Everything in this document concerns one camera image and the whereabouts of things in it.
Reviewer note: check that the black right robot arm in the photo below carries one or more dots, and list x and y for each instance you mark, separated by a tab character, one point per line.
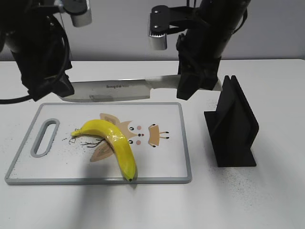
220	18

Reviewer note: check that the white-handled kitchen knife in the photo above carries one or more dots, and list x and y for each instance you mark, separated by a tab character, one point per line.
120	90

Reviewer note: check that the white grey-rimmed cutting board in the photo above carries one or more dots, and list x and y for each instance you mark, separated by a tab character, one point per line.
48	155

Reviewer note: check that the yellow plastic banana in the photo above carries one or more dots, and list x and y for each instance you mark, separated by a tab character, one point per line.
116	139

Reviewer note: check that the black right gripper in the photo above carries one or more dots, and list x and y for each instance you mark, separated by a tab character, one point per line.
199	60

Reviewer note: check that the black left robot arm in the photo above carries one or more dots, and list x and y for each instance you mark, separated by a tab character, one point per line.
39	43

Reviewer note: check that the black knife stand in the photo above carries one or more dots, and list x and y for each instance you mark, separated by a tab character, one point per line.
232	127

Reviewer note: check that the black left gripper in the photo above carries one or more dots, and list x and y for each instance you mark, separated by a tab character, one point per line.
39	65

